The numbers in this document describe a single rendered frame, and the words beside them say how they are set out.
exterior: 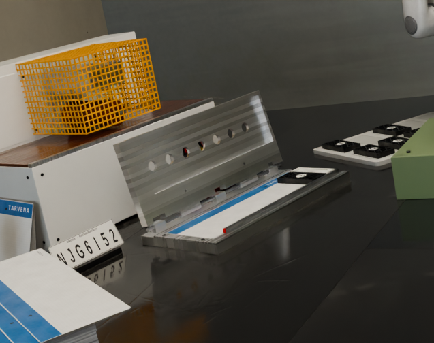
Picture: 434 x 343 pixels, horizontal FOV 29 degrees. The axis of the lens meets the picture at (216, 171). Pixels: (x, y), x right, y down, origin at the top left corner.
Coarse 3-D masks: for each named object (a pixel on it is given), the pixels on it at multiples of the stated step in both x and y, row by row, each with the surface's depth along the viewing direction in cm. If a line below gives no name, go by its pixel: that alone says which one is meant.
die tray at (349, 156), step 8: (432, 112) 232; (408, 120) 228; (416, 120) 226; (424, 120) 225; (416, 128) 218; (360, 136) 221; (368, 136) 220; (376, 136) 218; (384, 136) 216; (400, 136) 213; (360, 144) 213; (376, 144) 210; (320, 152) 214; (328, 152) 211; (336, 152) 210; (352, 152) 206; (352, 160) 202; (360, 160) 199; (368, 160) 197; (376, 160) 196; (384, 160) 195
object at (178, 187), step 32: (256, 96) 197; (160, 128) 174; (192, 128) 182; (224, 128) 189; (256, 128) 196; (128, 160) 168; (160, 160) 175; (192, 160) 181; (224, 160) 187; (256, 160) 192; (160, 192) 172; (192, 192) 178
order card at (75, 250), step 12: (96, 228) 168; (108, 228) 169; (72, 240) 163; (84, 240) 165; (96, 240) 167; (108, 240) 168; (120, 240) 170; (60, 252) 161; (72, 252) 162; (84, 252) 164; (96, 252) 166; (72, 264) 161
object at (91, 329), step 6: (0, 330) 116; (78, 330) 111; (84, 330) 112; (90, 330) 112; (96, 330) 113; (0, 336) 114; (66, 336) 111; (72, 336) 111; (78, 336) 112; (84, 336) 112; (90, 336) 112; (96, 336) 113; (0, 342) 112; (6, 342) 112; (48, 342) 110; (54, 342) 110; (60, 342) 111; (66, 342) 111; (72, 342) 111; (78, 342) 112; (84, 342) 112; (90, 342) 113; (96, 342) 113
